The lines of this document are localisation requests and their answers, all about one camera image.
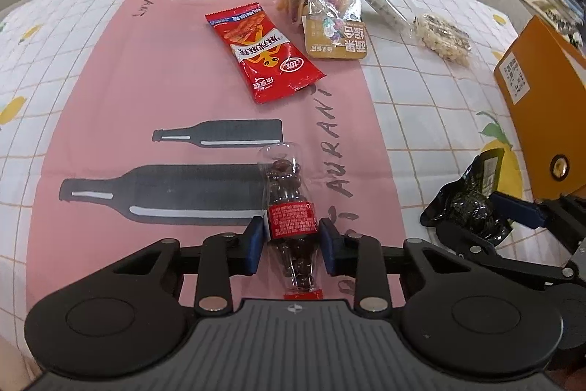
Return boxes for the clear bag grey candies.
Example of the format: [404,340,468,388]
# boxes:
[364,0,414,36]

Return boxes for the orange cardboard box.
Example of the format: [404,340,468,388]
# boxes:
[494,17,586,199]

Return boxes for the clear bag assorted snacks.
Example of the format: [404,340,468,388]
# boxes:
[277,0,367,60]

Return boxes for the puffed rice cracker pack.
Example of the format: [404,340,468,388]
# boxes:
[413,13,472,66]

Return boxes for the pink checked tablecloth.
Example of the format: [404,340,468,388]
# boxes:
[1,0,531,348]

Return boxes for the black snack packet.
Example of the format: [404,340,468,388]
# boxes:
[419,148,512,246]

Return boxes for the cola bottle candy container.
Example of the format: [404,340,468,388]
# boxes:
[258,142,323,301]

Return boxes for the red snack packet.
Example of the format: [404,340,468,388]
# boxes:
[205,3,325,104]

